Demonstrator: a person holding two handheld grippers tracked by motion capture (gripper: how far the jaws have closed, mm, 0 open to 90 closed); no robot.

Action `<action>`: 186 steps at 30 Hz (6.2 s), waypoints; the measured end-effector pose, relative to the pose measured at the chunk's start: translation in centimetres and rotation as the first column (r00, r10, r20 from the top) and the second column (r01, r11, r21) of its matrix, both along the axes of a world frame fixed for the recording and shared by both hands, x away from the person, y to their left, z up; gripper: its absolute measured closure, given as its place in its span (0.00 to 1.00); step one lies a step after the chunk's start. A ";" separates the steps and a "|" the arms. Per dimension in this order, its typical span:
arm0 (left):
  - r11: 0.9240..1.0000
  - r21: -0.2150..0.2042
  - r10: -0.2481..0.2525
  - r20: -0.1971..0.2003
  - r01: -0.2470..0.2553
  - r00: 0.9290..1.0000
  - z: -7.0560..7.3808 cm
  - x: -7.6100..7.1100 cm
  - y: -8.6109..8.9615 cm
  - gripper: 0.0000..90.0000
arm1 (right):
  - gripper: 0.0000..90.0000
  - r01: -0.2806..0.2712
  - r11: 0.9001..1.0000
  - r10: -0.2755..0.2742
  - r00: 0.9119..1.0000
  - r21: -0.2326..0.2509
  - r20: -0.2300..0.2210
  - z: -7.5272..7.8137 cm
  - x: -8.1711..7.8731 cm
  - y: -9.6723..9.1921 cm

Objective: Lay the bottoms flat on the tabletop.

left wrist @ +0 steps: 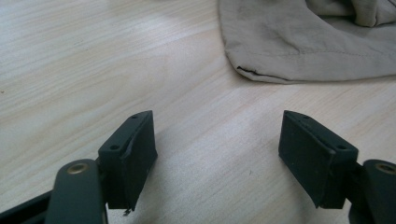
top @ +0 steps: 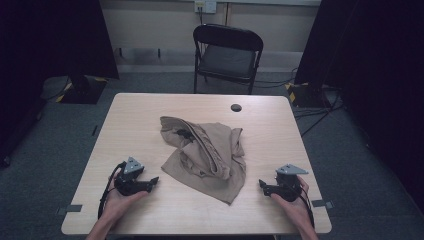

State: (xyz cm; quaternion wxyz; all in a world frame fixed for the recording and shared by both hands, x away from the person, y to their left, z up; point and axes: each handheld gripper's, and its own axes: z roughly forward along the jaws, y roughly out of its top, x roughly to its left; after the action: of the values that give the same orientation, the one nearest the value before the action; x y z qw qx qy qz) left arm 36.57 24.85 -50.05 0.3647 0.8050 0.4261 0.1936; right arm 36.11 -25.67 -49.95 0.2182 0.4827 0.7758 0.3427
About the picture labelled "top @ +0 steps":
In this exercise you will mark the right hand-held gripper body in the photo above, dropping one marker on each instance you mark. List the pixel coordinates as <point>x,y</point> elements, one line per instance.
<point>288,188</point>

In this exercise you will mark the black folding chair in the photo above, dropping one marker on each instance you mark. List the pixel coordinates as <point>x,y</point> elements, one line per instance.
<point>228,61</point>

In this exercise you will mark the grey round floor plate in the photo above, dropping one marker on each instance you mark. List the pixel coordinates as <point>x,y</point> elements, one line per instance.
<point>53,87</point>

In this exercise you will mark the black pen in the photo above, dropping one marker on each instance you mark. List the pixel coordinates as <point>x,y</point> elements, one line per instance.
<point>95,130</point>

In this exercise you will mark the black table grommet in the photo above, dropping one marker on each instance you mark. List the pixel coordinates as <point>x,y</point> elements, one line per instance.
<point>236,107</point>

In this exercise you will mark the beige shorts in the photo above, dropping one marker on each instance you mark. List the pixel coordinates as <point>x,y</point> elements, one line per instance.
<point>206,160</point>

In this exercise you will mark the grey tape strip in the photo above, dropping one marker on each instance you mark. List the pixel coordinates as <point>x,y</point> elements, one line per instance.
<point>321,203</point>
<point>71,208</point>

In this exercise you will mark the white wall outlet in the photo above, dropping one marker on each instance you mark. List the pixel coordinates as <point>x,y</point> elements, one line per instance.
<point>205,6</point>

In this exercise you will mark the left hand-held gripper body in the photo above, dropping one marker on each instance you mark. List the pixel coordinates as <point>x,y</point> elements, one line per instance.
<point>128,185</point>

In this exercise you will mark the black stand base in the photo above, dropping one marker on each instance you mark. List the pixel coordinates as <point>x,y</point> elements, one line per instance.
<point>306,95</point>
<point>83,91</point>

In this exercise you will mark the person's right hand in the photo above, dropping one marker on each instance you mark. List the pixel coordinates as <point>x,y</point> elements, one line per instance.
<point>298,210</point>

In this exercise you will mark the person's left hand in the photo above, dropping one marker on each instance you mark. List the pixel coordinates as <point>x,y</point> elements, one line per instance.
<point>116,206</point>

